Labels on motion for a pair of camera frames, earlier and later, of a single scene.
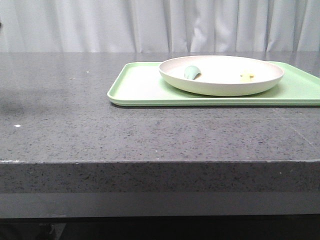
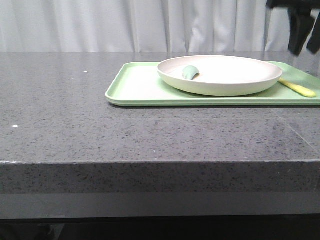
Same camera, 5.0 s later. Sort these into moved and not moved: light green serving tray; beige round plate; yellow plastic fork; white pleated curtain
Moved: yellow plastic fork
Not moved: beige round plate; light green serving tray; white pleated curtain
